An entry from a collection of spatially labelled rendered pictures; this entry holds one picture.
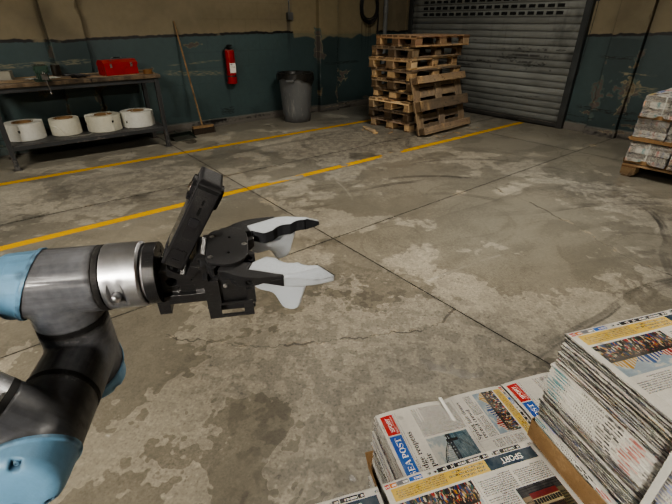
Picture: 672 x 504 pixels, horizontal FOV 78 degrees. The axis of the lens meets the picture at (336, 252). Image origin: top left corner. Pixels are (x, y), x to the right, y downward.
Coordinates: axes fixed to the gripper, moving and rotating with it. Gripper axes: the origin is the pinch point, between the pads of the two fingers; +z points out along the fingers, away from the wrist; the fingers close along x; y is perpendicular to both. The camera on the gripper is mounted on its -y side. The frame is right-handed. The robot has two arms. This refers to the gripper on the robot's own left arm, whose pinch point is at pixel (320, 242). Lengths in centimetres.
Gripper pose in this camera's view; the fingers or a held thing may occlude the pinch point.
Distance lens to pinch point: 50.3
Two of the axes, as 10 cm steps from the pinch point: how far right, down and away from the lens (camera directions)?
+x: 1.9, 5.9, -7.9
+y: -0.3, 8.0, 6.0
